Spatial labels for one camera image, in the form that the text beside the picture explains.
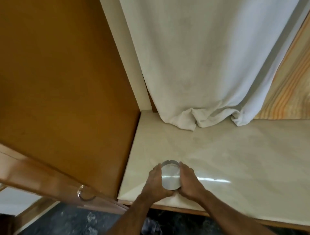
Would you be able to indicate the round steel container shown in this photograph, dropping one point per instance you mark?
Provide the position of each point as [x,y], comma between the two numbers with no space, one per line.
[171,175]

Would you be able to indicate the person's left thumb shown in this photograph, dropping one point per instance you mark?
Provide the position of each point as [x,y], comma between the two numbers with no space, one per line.
[167,192]

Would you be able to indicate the person's right thumb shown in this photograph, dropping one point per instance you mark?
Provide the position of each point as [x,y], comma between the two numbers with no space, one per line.
[179,190]

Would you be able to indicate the white curtain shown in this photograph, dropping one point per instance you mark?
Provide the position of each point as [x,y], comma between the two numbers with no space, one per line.
[205,63]

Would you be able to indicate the brown wooden cabinet door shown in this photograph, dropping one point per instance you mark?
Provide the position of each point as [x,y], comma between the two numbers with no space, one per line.
[61,101]

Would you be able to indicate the person's left forearm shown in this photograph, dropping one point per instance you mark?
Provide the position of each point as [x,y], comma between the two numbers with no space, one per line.
[129,215]

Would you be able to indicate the person's right forearm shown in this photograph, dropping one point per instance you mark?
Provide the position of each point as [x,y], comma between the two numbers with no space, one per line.
[230,214]

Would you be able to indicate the person's left hand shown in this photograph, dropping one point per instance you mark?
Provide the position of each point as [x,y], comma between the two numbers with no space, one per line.
[153,183]

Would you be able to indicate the striped wooden panel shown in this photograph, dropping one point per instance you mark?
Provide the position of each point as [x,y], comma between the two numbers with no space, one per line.
[288,82]

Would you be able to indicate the person's right hand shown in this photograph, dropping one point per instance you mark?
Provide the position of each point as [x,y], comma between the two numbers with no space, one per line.
[189,184]

